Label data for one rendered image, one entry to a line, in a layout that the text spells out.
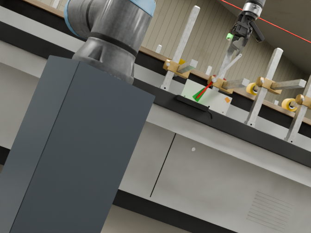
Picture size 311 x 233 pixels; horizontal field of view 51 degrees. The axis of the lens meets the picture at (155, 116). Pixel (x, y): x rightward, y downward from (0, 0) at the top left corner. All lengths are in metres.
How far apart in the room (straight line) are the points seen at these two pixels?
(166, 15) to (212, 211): 4.85
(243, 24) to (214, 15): 5.47
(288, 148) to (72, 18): 1.29
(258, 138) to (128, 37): 1.08
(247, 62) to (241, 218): 6.18
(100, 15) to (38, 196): 0.51
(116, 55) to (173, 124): 0.85
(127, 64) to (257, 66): 7.47
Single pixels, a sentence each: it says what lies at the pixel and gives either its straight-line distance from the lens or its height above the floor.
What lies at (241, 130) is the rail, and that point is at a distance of 1.77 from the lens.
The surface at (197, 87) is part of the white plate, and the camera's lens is 1.71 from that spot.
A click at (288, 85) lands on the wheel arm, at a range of 1.70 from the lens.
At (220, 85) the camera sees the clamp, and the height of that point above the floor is 0.83.
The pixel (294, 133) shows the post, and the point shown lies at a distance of 1.93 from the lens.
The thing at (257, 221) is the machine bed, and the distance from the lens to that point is 2.19.
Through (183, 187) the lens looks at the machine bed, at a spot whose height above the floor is 0.24.
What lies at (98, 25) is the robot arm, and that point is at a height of 0.72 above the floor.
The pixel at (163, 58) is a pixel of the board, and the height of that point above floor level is 0.88.
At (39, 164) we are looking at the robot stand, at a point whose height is 0.33.
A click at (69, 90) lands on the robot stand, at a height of 0.52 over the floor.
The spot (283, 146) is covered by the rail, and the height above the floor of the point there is 0.67.
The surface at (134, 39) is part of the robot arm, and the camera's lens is 0.95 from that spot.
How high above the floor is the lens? 0.53
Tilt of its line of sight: 1 degrees up
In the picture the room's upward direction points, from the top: 22 degrees clockwise
